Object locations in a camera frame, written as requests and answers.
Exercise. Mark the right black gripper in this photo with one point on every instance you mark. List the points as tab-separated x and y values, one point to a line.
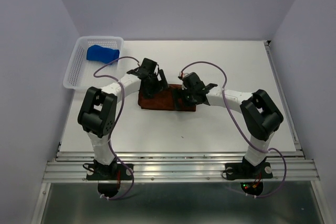
178	93

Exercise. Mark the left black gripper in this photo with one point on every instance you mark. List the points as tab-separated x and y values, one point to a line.
160	85

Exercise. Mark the brown towel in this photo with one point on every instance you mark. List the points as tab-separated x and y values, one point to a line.
162	101

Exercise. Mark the blue towel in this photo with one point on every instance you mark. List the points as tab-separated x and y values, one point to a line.
101	54

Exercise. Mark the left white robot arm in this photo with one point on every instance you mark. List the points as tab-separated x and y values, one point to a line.
102	107

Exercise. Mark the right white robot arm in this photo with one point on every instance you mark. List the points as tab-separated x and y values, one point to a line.
262	118

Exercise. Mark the white plastic basket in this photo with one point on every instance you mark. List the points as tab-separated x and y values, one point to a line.
79	72

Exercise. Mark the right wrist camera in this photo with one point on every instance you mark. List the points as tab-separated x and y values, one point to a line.
181	76

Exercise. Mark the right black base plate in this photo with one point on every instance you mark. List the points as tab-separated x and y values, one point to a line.
234	171

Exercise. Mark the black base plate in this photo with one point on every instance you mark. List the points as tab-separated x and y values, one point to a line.
234	171
126	172

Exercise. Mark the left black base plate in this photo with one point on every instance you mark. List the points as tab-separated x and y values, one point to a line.
126	172

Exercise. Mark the aluminium rail frame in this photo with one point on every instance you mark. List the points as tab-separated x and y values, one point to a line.
178	157

